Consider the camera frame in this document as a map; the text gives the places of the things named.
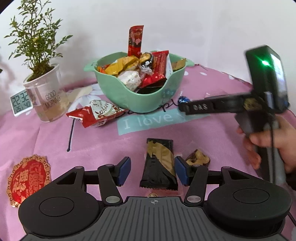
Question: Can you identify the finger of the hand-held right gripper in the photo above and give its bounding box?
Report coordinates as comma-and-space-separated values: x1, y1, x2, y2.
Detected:
179, 94, 244, 115

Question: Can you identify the brown foil candy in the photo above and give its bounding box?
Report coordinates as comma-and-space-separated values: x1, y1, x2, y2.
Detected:
139, 53, 154, 70

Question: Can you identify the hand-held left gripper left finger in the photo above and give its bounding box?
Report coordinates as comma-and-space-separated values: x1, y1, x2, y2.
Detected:
50, 156, 132, 207

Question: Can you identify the red white snack packet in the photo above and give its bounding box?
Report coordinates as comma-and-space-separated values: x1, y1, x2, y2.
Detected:
66, 99, 129, 128

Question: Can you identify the yellow snack packet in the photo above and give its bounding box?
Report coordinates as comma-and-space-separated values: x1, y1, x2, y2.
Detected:
107, 56, 140, 76

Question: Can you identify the white candy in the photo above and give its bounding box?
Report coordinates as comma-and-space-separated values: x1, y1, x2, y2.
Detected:
118, 70, 142, 90

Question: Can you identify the blue foil candy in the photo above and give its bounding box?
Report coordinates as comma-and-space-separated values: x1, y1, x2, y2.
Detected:
178, 95, 193, 105

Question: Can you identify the green plant in white pot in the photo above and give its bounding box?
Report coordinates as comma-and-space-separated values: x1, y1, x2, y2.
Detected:
4, 0, 73, 123

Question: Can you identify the white digital clock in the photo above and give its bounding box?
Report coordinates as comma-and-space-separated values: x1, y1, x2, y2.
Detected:
10, 90, 33, 117

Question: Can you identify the green plastic bowl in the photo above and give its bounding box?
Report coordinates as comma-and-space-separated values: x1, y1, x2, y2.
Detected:
84, 50, 194, 113

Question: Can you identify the black gold snack packet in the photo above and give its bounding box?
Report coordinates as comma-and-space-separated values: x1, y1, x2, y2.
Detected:
139, 138, 179, 191

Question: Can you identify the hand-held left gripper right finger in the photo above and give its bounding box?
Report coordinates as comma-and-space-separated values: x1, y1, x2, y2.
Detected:
175, 156, 251, 207

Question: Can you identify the red gold paper ornament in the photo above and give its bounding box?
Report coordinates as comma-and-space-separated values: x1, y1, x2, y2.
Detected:
6, 154, 51, 208

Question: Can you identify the pink tablecloth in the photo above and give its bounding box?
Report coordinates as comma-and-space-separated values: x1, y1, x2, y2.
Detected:
0, 64, 296, 241

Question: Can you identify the person's right hand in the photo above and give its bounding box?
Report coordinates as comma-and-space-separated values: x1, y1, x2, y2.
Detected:
237, 115, 296, 173

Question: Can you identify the small brown gold candy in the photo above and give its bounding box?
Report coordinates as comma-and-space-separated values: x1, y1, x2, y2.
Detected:
185, 149, 211, 167

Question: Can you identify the dark red stick packet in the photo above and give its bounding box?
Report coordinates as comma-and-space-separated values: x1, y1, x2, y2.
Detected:
128, 25, 144, 58

